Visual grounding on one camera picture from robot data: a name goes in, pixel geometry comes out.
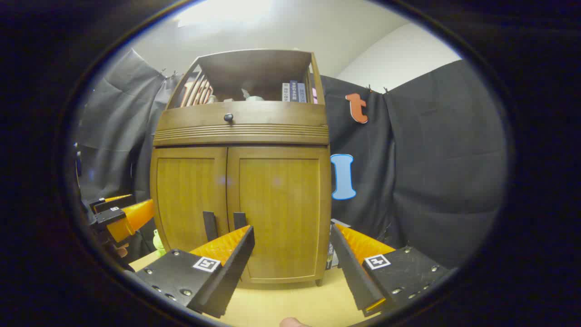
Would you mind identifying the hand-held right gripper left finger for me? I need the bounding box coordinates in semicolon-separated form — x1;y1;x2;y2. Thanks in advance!
134;225;256;319

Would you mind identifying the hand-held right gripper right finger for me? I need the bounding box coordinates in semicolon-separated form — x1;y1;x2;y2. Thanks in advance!
329;223;451;317

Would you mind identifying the wooden cabinet door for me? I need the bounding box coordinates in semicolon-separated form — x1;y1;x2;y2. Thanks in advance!
226;145;332;285
150;146;230;253

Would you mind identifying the wooden double-door shoe cabinet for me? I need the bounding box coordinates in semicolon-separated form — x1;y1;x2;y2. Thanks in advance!
150;49;333;287

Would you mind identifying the wooden cabinet drawer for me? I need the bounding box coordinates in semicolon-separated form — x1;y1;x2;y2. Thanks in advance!
153;101;330;146

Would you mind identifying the white and blue book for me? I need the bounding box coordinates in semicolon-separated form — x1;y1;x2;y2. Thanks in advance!
326;219;351;270

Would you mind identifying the green toy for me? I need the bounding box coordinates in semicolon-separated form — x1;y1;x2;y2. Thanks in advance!
153;229;167;258

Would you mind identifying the black backdrop cloth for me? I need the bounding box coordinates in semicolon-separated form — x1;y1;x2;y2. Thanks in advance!
75;48;508;269

